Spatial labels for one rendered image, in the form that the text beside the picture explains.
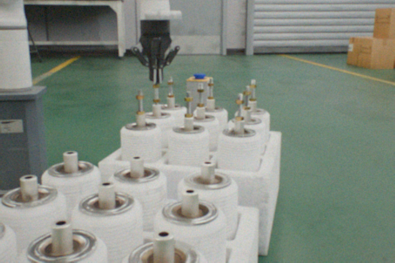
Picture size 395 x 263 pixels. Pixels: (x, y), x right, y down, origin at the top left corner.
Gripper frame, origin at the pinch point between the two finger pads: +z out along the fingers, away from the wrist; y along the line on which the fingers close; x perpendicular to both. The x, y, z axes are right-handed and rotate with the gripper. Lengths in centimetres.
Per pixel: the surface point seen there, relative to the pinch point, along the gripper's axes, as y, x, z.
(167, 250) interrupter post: 22, 68, 9
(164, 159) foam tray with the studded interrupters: 3.5, 14.7, 17.7
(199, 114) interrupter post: -8.5, 8.4, 9.4
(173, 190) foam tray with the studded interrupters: 4.1, 22.0, 22.7
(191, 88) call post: -18.0, -18.1, 7.4
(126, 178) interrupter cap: 19.8, 42.0, 10.2
